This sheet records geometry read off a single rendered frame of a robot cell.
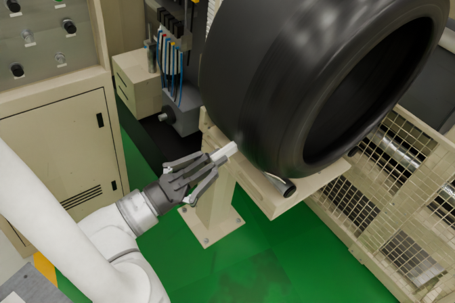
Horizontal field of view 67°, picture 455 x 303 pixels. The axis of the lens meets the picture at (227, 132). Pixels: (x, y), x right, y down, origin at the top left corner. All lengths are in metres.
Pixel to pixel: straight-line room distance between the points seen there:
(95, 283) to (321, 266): 1.50
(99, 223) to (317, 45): 0.54
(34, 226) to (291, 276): 1.50
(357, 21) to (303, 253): 1.48
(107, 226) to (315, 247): 1.41
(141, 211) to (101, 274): 0.21
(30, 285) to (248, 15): 0.91
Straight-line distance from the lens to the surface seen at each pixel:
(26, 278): 1.18
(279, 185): 0.97
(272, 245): 1.92
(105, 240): 0.74
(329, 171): 1.20
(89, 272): 0.57
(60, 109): 1.33
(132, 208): 0.76
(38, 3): 1.17
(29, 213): 0.52
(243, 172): 1.04
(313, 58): 0.62
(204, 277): 1.80
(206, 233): 1.87
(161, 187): 0.79
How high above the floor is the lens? 1.68
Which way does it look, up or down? 46 degrees down
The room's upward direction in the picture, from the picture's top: 10 degrees clockwise
